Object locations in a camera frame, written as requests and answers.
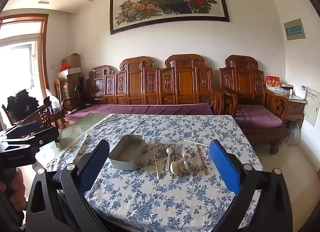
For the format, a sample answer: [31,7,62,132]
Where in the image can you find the brown cardboard box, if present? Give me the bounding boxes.
[62,53,81,70]

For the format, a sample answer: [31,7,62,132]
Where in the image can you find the white flat box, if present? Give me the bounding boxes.
[57,67,82,80]

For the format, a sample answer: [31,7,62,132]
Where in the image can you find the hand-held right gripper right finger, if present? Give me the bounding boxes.
[209,140,293,232]

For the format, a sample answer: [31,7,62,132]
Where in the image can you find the light bamboo chopstick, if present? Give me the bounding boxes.
[182,138,210,147]
[152,148,160,180]

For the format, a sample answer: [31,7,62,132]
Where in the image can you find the wooden door frame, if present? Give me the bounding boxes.
[0,14,49,102]

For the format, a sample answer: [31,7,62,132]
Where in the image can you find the wooden round-back chair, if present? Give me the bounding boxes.
[54,78,80,116]

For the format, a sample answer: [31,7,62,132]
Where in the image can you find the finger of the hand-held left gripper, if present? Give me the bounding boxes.
[0,127,60,152]
[5,121,42,139]

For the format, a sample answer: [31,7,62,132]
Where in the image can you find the wooden side table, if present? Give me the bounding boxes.
[269,89,307,130]

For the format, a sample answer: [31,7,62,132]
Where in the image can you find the brown wooden chopstick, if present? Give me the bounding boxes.
[195,144,207,176]
[197,144,209,175]

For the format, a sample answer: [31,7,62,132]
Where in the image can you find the carved wooden sofa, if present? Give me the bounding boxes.
[86,56,238,117]

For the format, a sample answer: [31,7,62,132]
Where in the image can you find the grey wall electrical box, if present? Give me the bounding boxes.
[284,18,306,41]

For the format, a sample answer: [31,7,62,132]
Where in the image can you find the white desk phone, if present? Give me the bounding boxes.
[294,85,307,98]

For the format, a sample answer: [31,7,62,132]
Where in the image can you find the clear plastic bag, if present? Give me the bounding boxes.
[285,120,300,145]

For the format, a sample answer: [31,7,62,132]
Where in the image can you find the blue floral tablecloth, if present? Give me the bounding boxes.
[42,114,265,232]

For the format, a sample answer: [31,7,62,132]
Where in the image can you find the red desk card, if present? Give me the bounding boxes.
[265,75,281,90]

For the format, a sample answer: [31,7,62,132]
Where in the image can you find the carved wooden armchair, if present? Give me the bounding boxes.
[219,55,288,155]

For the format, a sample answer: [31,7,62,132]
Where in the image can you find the white wall panel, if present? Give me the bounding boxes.
[303,86,320,127]

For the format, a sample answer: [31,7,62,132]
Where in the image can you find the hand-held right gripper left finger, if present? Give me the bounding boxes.
[26,139,110,232]

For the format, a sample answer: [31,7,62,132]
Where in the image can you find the stacked brown cartons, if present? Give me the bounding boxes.
[60,74,85,100]

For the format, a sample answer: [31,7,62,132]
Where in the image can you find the long purple sofa cushion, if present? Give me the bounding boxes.
[65,102,214,122]

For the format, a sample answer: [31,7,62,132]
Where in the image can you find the purple armchair cushion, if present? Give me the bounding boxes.
[235,104,284,128]

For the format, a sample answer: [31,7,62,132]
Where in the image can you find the white plastic bag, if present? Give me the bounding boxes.
[46,89,62,112]

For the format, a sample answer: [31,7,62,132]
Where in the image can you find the grey metal tray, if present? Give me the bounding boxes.
[108,134,146,171]

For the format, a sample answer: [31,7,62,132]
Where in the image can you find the wooden dining chair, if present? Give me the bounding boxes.
[1,97,65,132]

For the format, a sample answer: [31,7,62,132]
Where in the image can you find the person's left hand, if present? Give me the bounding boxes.
[9,170,27,213]

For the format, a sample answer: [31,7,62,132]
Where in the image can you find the black desk lamp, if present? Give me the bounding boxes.
[74,85,88,110]

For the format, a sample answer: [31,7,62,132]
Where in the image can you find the black bag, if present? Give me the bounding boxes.
[7,89,40,120]

